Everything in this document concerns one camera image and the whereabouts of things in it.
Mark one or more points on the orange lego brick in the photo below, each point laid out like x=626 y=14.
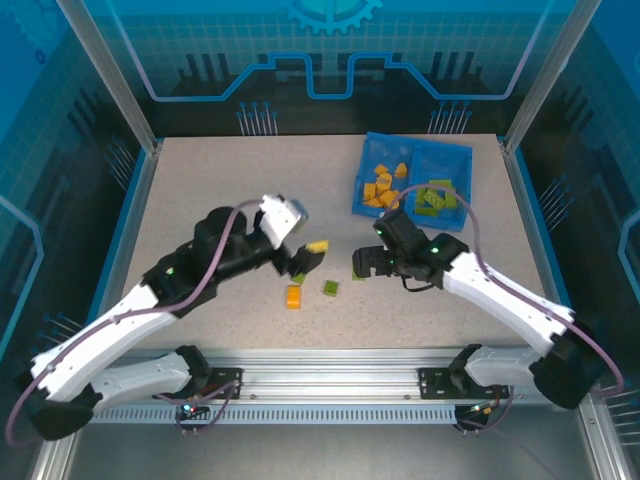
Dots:
x=381 y=169
x=390 y=199
x=372 y=202
x=294 y=297
x=370 y=190
x=401 y=171

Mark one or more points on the long green lego brick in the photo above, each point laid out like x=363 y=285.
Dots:
x=440 y=183

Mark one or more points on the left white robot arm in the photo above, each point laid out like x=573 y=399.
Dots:
x=110 y=325

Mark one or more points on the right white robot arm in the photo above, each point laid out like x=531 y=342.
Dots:
x=510 y=295

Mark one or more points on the small square green lego brick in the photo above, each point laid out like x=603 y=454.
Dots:
x=330 y=287

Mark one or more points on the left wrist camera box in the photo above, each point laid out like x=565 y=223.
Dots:
x=277 y=220

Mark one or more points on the aluminium side rail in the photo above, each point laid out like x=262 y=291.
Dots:
x=539 y=210
x=127 y=210

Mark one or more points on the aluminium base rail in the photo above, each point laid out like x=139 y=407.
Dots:
x=330 y=375

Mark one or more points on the aluminium frame post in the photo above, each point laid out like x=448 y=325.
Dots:
x=550 y=75
x=114 y=75

